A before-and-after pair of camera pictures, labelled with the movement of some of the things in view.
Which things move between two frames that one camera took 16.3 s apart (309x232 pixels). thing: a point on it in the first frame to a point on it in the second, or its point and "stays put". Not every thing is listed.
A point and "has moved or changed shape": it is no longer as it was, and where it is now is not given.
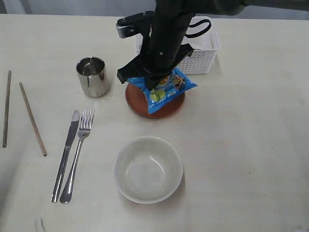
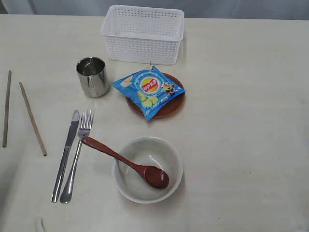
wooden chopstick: (22, 90) stays put
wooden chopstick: (7, 102) stays put
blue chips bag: (177, 82) has moved or changed shape
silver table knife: (63, 164) stays put
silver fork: (87, 118) stays put
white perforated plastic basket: (203, 36) has moved or changed shape
